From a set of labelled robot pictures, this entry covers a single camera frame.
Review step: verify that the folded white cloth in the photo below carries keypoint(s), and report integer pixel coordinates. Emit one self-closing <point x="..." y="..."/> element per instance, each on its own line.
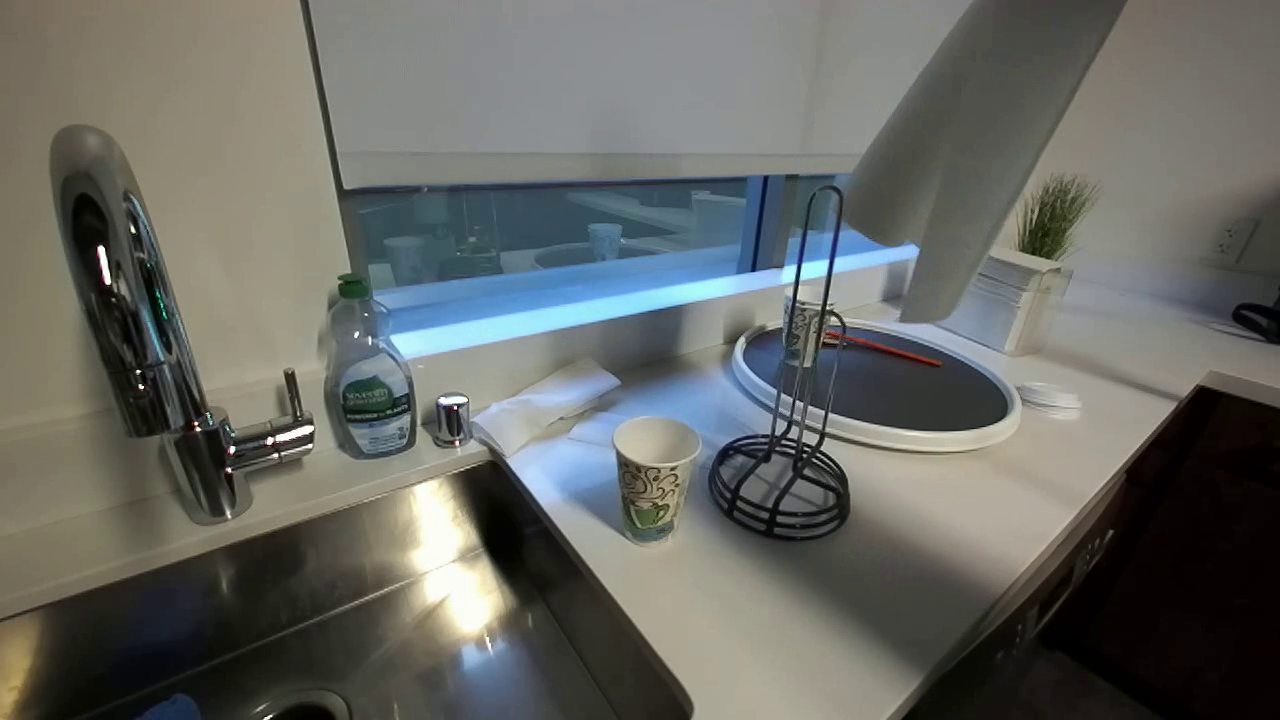
<point x="542" y="403"/>

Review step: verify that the small chrome knob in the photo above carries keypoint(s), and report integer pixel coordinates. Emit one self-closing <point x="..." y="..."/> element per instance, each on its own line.
<point x="450" y="417"/>

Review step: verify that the green plant in white pot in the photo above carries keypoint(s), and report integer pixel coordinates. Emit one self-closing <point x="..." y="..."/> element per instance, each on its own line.
<point x="1020" y="303"/>

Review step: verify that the sink drain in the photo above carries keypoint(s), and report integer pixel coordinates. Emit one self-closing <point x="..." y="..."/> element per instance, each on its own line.
<point x="307" y="706"/>

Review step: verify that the round white-rimmed dark tray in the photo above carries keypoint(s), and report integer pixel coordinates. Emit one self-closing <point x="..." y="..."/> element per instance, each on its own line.
<point x="921" y="395"/>

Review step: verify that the white roller blind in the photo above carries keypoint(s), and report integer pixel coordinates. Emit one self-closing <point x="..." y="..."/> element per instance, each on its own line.
<point x="600" y="87"/>

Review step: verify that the stainless steel sink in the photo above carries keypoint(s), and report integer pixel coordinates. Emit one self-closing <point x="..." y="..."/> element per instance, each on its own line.
<point x="267" y="601"/>

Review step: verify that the dark cabinet front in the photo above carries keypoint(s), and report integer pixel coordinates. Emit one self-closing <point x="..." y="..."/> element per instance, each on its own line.
<point x="1184" y="575"/>

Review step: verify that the small black object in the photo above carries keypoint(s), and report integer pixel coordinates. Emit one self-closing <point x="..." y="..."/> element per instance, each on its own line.
<point x="1257" y="321"/>

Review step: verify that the clear dish soap bottle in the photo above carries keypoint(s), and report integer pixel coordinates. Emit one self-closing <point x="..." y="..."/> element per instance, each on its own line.
<point x="369" y="395"/>

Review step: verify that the chrome kitchen faucet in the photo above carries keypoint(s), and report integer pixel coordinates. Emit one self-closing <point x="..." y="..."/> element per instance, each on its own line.
<point x="125" y="321"/>

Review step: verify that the orange stick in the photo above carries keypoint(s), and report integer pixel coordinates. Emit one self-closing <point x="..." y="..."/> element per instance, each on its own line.
<point x="893" y="348"/>

